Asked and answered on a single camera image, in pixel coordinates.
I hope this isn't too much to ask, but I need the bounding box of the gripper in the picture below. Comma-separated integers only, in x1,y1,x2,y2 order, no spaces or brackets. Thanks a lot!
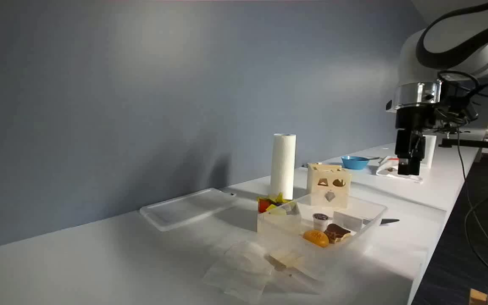
395,106,435,176

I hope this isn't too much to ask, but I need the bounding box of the blue bowl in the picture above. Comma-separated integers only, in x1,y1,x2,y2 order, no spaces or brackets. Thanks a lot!
340,155,371,171

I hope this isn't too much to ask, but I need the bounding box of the tall white cup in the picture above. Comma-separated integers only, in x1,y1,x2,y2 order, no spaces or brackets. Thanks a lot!
421,134,437,168

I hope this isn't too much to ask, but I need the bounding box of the white cloth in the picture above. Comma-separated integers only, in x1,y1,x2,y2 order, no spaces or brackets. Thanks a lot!
375,155,424,183

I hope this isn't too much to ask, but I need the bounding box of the wooden shape sorter box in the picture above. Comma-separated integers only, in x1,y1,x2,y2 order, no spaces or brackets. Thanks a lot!
306,163,352,209

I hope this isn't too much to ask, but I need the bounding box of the clear plastic box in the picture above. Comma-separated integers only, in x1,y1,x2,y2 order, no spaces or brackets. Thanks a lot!
333,211,370,232

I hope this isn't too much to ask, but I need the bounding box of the clear plastic bin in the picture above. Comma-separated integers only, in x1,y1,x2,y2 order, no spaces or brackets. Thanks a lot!
256,193,388,260

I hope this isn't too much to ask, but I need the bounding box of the toy chocolate toast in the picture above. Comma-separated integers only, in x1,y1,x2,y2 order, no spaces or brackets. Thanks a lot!
324,223,352,244

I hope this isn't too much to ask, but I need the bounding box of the small white cup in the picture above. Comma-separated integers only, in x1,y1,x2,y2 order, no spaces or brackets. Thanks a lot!
313,213,330,232

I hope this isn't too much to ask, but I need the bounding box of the toy orange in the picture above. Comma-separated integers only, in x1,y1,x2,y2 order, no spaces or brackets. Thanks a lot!
302,229,330,248

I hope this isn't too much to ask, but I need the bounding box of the paper towel roll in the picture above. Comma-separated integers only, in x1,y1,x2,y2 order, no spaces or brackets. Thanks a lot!
270,133,297,200

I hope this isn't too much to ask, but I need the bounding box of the small clear plastic container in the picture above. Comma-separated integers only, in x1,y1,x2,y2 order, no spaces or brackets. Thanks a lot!
256,201,302,234

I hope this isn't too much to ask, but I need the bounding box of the heap of coloured blocks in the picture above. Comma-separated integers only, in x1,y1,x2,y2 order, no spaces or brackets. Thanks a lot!
257,193,292,214

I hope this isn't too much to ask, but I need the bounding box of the pale yellow flat piece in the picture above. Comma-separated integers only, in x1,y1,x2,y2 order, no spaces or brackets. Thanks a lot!
269,249,307,269

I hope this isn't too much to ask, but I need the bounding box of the white paper napkin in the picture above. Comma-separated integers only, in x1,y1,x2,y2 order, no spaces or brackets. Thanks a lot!
203,240,275,304

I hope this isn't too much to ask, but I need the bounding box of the clear plastic lid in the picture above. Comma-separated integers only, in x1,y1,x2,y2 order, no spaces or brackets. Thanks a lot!
139,187,239,232

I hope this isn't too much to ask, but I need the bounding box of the black cable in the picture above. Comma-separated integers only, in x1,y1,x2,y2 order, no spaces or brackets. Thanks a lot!
455,127,488,288

